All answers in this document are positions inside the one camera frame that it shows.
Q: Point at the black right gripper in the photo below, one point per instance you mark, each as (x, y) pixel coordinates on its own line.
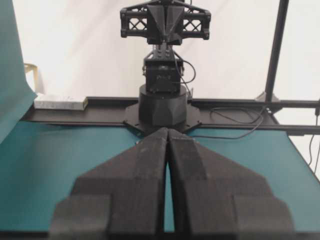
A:
(165, 21)

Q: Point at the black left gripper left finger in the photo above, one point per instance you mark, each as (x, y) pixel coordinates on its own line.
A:
(121, 199)

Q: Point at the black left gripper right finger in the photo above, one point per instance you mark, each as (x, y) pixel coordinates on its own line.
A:
(214, 196)

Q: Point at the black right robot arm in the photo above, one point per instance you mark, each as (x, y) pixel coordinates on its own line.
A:
(164, 99)

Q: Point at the white flat box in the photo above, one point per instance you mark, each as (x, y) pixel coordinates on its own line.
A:
(58, 102)

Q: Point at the teal backdrop sheet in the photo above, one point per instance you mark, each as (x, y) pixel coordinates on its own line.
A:
(16, 96)

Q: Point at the beige chair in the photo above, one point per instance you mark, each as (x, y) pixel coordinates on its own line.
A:
(31, 73)

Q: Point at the black vertical frame post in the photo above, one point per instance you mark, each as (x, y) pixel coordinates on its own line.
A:
(266, 97)

